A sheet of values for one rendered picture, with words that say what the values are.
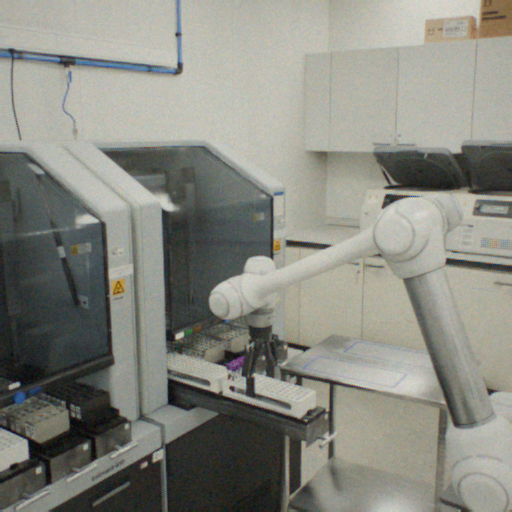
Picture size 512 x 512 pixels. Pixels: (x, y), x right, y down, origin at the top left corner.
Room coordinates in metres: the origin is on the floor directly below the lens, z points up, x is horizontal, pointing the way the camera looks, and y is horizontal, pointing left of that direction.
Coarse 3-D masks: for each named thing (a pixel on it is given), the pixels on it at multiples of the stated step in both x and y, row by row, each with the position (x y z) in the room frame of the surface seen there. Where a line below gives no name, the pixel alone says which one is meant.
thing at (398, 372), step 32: (320, 352) 2.32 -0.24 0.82; (352, 352) 2.31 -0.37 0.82; (384, 352) 2.31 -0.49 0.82; (416, 352) 2.31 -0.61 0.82; (352, 384) 2.01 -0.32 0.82; (384, 384) 2.00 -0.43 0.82; (416, 384) 2.00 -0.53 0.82; (448, 416) 1.87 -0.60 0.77; (288, 448) 2.16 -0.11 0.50; (288, 480) 2.16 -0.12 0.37; (320, 480) 2.32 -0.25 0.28; (352, 480) 2.32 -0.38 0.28; (384, 480) 2.32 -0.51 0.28; (416, 480) 2.31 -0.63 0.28
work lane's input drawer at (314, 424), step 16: (176, 384) 2.04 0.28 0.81; (192, 400) 1.99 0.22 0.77; (208, 400) 1.95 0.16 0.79; (224, 400) 1.92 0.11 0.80; (240, 416) 1.87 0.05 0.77; (256, 416) 1.83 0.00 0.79; (272, 416) 1.80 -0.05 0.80; (288, 416) 1.78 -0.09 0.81; (304, 416) 1.77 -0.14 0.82; (320, 416) 1.79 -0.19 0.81; (288, 432) 1.76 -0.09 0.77; (304, 432) 1.73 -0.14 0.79; (320, 432) 1.79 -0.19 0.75; (336, 432) 1.79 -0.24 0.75; (320, 448) 1.72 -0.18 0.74
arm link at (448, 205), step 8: (432, 200) 1.58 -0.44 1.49; (440, 200) 1.59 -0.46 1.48; (448, 200) 1.58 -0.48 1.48; (456, 200) 1.59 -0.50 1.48; (440, 208) 1.56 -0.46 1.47; (448, 208) 1.57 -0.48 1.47; (456, 208) 1.57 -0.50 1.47; (448, 216) 1.57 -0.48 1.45; (456, 216) 1.57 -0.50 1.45; (448, 224) 1.57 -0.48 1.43; (456, 224) 1.58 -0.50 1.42; (448, 232) 1.60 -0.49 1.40
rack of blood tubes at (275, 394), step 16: (224, 384) 1.93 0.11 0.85; (240, 384) 1.89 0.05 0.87; (256, 384) 1.90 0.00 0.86; (272, 384) 1.89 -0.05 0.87; (288, 384) 1.89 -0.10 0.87; (240, 400) 1.89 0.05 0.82; (256, 400) 1.86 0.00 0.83; (272, 400) 1.90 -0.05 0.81; (288, 400) 1.78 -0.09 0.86; (304, 400) 1.78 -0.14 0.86
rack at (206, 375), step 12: (168, 360) 2.12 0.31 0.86; (180, 360) 2.12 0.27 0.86; (192, 360) 2.12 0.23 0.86; (168, 372) 2.10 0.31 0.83; (180, 372) 2.09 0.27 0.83; (192, 372) 2.01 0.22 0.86; (204, 372) 2.01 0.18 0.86; (216, 372) 2.01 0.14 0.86; (192, 384) 2.01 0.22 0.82; (204, 384) 2.04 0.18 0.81; (216, 384) 1.95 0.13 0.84
